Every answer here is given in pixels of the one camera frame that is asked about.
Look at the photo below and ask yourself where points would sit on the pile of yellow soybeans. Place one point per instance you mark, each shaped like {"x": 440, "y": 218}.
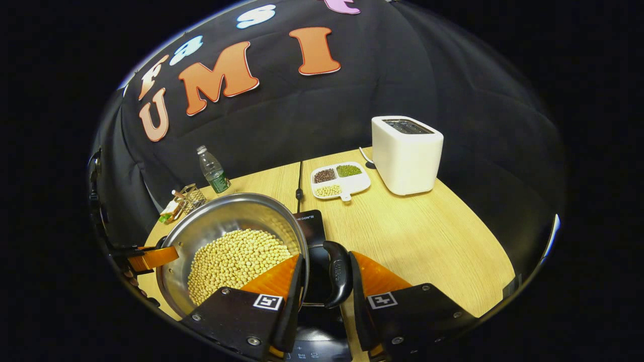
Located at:
{"x": 236, "y": 261}

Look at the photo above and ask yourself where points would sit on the white divided dish of beans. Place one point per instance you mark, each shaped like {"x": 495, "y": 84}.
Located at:
{"x": 347, "y": 183}

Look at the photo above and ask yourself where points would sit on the white toaster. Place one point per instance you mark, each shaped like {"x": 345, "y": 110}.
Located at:
{"x": 407, "y": 161}

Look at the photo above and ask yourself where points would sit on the sandwich on white plate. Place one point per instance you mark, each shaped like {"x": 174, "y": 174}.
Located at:
{"x": 168, "y": 213}

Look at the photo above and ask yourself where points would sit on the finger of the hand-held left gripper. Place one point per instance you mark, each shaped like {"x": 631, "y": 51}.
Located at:
{"x": 156, "y": 257}

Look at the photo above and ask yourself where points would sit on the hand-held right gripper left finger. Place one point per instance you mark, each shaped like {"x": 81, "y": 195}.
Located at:
{"x": 292, "y": 322}

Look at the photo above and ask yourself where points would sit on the clear plastic water bottle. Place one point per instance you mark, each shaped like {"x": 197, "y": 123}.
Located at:
{"x": 215, "y": 173}

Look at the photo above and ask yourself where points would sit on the black induction cooktop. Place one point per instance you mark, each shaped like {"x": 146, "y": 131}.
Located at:
{"x": 312, "y": 229}

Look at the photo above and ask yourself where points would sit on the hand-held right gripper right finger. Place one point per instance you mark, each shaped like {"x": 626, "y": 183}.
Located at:
{"x": 358, "y": 311}

